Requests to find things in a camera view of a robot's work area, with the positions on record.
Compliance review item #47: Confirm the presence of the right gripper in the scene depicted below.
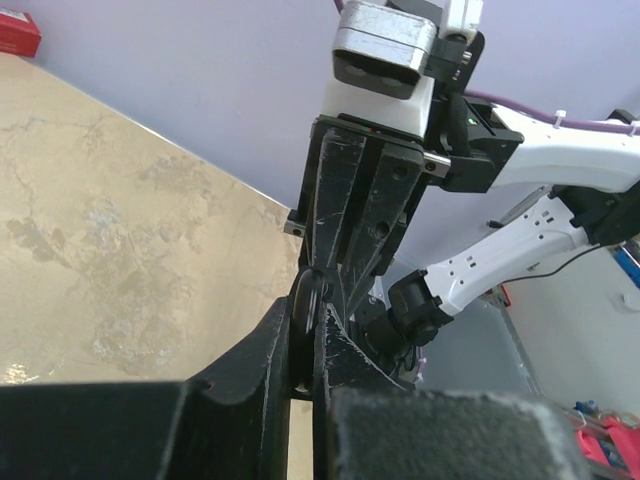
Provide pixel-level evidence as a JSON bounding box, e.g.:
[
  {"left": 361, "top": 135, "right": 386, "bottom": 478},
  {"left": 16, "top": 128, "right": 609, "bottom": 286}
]
[{"left": 286, "top": 114, "right": 449, "bottom": 317}]

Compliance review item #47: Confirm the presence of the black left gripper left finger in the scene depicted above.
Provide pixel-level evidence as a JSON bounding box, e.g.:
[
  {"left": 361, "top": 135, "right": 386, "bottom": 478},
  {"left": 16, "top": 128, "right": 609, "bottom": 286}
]
[{"left": 1, "top": 298, "right": 290, "bottom": 479}]

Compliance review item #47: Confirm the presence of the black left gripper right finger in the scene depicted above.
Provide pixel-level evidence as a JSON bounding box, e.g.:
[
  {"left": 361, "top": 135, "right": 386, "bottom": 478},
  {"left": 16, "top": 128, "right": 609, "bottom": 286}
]
[{"left": 313, "top": 308, "right": 592, "bottom": 479}]

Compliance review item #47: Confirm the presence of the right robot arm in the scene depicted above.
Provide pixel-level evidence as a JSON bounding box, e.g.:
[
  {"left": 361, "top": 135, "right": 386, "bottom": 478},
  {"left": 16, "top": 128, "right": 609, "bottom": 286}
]
[{"left": 285, "top": 93, "right": 639, "bottom": 362}]

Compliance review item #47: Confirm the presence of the red box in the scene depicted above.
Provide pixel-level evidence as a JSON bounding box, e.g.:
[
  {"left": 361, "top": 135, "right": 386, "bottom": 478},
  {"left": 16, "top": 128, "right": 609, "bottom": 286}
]
[{"left": 0, "top": 7, "right": 42, "bottom": 58}]

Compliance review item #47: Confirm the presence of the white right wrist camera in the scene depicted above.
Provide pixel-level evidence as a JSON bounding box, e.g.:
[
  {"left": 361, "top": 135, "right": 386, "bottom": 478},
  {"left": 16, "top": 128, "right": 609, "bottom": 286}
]
[{"left": 321, "top": 1, "right": 484, "bottom": 139}]

